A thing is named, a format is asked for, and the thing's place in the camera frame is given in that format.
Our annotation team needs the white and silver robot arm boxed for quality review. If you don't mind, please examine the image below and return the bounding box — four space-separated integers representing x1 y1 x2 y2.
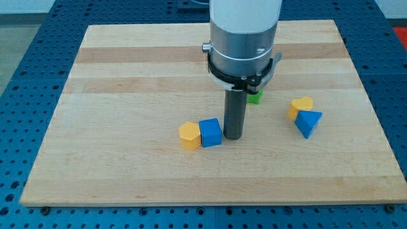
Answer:
209 0 282 76

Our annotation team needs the blue cube block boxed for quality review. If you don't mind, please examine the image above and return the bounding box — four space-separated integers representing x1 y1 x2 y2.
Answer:
198 118 222 148

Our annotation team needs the yellow heart block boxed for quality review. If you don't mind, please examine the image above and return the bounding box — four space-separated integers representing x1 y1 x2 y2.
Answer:
287 96 314 121

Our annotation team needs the yellow pentagon block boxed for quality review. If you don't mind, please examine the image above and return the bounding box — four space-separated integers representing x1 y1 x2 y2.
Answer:
179 121 201 151

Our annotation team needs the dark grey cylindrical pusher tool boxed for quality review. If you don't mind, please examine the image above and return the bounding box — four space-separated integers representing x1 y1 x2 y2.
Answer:
223 91 247 140

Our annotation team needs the green star block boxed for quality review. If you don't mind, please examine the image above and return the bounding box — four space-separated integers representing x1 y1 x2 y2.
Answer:
247 89 263 104

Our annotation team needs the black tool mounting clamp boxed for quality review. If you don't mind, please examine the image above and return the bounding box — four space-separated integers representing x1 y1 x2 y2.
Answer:
207 52 282 95

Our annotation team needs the light wooden board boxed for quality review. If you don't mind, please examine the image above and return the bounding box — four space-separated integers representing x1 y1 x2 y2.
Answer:
20 20 406 207

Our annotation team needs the blue triangular prism block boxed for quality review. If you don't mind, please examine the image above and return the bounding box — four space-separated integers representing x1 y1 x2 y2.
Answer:
294 110 322 139

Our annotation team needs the red object at right edge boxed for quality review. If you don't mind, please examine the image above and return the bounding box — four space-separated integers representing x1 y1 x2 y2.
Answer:
392 27 407 49

